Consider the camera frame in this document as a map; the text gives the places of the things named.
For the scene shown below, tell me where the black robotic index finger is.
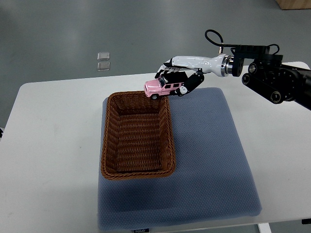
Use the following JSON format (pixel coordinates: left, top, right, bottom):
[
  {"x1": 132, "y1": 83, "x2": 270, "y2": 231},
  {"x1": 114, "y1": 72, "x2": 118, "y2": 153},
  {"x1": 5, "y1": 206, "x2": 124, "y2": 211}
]
[{"x1": 155, "y1": 67, "x2": 168, "y2": 79}]

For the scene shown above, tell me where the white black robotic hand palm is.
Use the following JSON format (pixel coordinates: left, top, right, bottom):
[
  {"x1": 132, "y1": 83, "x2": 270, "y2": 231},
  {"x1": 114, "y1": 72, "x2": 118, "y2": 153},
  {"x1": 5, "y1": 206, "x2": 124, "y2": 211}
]
[{"x1": 163, "y1": 55, "x2": 231, "y2": 77}]

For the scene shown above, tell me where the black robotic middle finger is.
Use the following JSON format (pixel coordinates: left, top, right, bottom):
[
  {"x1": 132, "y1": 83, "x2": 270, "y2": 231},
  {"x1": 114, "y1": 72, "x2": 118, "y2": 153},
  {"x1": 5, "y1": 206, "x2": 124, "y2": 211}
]
[{"x1": 167, "y1": 67, "x2": 183, "y2": 73}]

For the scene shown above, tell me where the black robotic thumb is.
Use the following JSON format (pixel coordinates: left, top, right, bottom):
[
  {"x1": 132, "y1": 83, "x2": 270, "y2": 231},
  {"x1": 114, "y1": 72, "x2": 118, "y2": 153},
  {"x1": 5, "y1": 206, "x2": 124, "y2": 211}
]
[{"x1": 170, "y1": 70, "x2": 204, "y2": 97}]

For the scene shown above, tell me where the pink toy car black roof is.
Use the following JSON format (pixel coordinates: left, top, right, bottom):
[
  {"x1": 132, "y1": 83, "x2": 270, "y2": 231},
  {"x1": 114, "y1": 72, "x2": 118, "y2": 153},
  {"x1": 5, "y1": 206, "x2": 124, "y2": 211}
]
[{"x1": 144, "y1": 72, "x2": 188, "y2": 100}]

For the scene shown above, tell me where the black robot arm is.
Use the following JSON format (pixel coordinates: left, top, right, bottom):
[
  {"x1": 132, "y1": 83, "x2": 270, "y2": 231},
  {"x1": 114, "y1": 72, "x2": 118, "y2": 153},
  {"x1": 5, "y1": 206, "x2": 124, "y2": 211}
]
[{"x1": 155, "y1": 29, "x2": 311, "y2": 109}]

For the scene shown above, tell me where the brown woven basket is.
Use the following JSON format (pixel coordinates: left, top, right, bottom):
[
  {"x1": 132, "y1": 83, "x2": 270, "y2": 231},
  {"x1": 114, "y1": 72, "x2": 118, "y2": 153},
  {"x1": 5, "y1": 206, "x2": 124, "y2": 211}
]
[{"x1": 100, "y1": 91, "x2": 176, "y2": 181}]

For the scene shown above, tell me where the upper clear floor tile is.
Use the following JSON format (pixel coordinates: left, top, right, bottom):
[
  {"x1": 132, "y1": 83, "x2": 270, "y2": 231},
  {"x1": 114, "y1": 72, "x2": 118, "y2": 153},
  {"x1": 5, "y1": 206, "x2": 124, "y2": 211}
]
[{"x1": 97, "y1": 52, "x2": 110, "y2": 61}]

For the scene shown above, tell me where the wooden box corner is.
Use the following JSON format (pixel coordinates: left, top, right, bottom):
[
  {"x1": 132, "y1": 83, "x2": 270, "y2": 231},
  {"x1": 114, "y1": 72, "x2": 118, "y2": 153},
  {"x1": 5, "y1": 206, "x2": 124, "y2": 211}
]
[{"x1": 276, "y1": 0, "x2": 311, "y2": 10}]

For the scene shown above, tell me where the blue grey textured mat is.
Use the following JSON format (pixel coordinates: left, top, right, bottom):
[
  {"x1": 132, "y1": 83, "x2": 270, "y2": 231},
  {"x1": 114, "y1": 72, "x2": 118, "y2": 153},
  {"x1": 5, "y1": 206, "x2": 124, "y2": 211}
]
[{"x1": 98, "y1": 88, "x2": 261, "y2": 232}]

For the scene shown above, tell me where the white table leg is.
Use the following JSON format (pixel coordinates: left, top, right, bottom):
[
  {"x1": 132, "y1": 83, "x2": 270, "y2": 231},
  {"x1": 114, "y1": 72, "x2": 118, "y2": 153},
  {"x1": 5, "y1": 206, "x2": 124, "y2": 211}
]
[{"x1": 257, "y1": 223, "x2": 272, "y2": 233}]

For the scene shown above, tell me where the black object right edge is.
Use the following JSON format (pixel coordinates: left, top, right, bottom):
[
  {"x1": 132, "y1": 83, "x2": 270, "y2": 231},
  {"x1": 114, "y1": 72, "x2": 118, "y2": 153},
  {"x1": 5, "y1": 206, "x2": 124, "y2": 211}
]
[{"x1": 301, "y1": 218, "x2": 311, "y2": 225}]

